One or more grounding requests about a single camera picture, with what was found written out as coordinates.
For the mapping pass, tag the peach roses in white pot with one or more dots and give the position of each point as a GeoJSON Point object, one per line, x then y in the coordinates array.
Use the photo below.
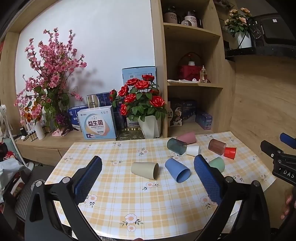
{"type": "Point", "coordinates": [240, 25]}

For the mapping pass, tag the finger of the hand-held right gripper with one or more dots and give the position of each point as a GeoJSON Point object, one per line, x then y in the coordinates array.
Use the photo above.
{"type": "Point", "coordinates": [288, 139]}
{"type": "Point", "coordinates": [269, 149]}

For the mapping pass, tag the red roses in white pot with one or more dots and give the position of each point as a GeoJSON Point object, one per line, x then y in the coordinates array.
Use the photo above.
{"type": "Point", "coordinates": [142, 99]}

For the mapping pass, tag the pink cup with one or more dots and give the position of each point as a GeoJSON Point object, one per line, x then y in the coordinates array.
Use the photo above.
{"type": "Point", "coordinates": [187, 137]}

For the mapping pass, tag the pale blue carton box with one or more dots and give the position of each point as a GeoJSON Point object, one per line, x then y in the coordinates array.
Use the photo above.
{"type": "Point", "coordinates": [136, 73]}

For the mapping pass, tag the small glass bottle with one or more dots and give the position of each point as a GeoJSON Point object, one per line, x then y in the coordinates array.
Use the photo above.
{"type": "Point", "coordinates": [203, 75]}

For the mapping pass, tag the yellow plaid floral tablecloth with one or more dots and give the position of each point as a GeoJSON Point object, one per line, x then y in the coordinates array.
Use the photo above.
{"type": "Point", "coordinates": [129, 194]}

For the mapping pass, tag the beige cup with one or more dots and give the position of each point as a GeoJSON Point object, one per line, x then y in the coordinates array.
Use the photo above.
{"type": "Point", "coordinates": [143, 169]}

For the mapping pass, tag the white folded cloth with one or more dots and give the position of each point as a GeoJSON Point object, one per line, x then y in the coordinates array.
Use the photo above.
{"type": "Point", "coordinates": [179, 80]}

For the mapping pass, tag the wooden low cabinet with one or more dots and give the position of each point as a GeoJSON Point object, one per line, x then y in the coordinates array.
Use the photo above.
{"type": "Point", "coordinates": [46, 148]}

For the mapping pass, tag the dark blue illustrated box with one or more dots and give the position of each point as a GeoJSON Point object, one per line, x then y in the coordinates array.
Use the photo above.
{"type": "Point", "coordinates": [182, 112]}

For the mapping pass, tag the row of small brown vials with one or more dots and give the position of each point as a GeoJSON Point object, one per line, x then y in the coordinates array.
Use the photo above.
{"type": "Point", "coordinates": [31, 135]}

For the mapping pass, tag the person's right hand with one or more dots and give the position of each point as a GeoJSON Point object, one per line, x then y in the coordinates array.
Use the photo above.
{"type": "Point", "coordinates": [288, 204]}

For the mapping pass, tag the green cup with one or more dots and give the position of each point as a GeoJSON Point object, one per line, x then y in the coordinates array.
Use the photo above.
{"type": "Point", "coordinates": [218, 164]}

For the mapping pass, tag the white wall socket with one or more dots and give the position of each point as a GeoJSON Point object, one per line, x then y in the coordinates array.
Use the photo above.
{"type": "Point", "coordinates": [74, 88]}

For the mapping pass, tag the brown transparent cup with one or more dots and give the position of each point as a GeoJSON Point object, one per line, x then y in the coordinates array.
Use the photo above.
{"type": "Point", "coordinates": [216, 146]}

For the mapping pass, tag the black plastic device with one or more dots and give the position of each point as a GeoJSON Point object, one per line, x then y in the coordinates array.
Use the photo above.
{"type": "Point", "coordinates": [277, 32]}

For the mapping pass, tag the red cup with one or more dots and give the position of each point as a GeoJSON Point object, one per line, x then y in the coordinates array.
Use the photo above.
{"type": "Point", "coordinates": [230, 153]}

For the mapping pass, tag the pile of clothes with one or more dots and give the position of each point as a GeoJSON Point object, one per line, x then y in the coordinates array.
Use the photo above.
{"type": "Point", "coordinates": [9, 171]}

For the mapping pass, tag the pink artificial blossom arrangement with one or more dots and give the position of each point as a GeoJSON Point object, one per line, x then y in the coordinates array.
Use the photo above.
{"type": "Point", "coordinates": [52, 76]}

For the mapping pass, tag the light blue product box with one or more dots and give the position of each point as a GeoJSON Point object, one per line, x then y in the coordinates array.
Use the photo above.
{"type": "Point", "coordinates": [97, 124]}

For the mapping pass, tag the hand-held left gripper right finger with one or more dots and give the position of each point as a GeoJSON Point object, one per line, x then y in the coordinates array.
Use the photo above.
{"type": "Point", "coordinates": [207, 180]}

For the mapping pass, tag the green patterned tray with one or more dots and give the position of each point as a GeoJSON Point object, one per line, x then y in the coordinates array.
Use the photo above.
{"type": "Point", "coordinates": [129, 134]}

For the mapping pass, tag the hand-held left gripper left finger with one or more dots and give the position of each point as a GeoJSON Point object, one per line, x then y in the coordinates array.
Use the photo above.
{"type": "Point", "coordinates": [89, 178]}

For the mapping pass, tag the small blue box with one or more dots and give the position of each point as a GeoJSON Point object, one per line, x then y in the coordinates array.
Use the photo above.
{"type": "Point", "coordinates": [204, 119]}

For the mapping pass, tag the wooden shelf unit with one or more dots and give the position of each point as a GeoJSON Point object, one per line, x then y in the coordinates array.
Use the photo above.
{"type": "Point", "coordinates": [220, 97]}

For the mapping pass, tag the blue cup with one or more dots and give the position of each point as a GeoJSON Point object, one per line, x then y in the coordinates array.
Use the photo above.
{"type": "Point", "coordinates": [177, 170]}

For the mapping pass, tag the teal transparent cup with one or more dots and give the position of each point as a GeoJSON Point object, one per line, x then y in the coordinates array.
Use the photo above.
{"type": "Point", "coordinates": [176, 146]}

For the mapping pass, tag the black ribbed seat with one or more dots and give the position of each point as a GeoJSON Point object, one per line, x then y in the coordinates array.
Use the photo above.
{"type": "Point", "coordinates": [27, 192]}

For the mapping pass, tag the white cup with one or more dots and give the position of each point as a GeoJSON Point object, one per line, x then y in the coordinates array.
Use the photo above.
{"type": "Point", "coordinates": [193, 150]}

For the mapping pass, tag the white and blue carton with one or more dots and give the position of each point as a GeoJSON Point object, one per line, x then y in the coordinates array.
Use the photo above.
{"type": "Point", "coordinates": [74, 115]}

